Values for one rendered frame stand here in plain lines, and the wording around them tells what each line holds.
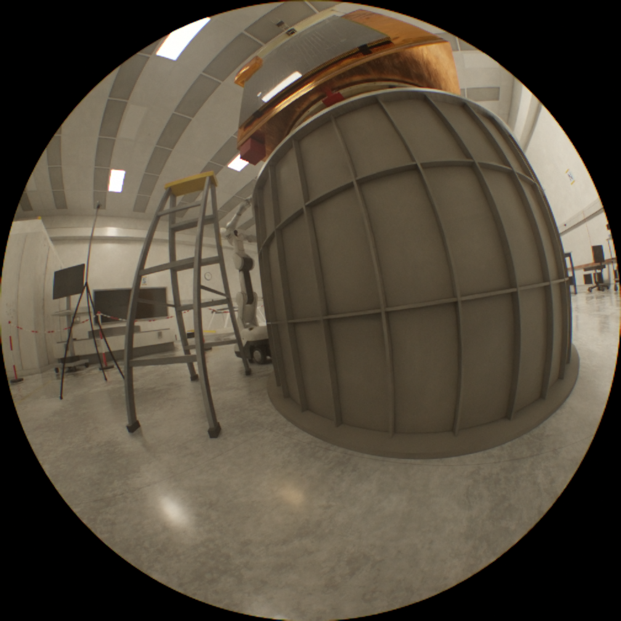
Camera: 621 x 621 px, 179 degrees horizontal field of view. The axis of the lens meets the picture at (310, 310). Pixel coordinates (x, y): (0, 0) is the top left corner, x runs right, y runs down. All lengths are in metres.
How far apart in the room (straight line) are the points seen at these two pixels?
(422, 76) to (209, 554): 2.10
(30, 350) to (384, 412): 5.43
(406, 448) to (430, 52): 1.85
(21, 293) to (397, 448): 5.73
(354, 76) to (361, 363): 1.53
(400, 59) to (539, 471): 1.78
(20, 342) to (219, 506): 5.18
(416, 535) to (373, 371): 0.44
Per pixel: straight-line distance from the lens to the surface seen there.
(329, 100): 1.44
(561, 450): 0.69
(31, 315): 5.30
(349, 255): 0.58
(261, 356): 1.91
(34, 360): 5.27
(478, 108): 1.10
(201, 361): 0.83
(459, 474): 0.57
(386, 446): 0.61
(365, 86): 1.46
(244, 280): 2.34
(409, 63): 1.57
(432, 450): 0.59
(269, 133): 1.66
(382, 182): 0.62
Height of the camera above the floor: 0.42
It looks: 1 degrees up
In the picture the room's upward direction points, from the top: 8 degrees counter-clockwise
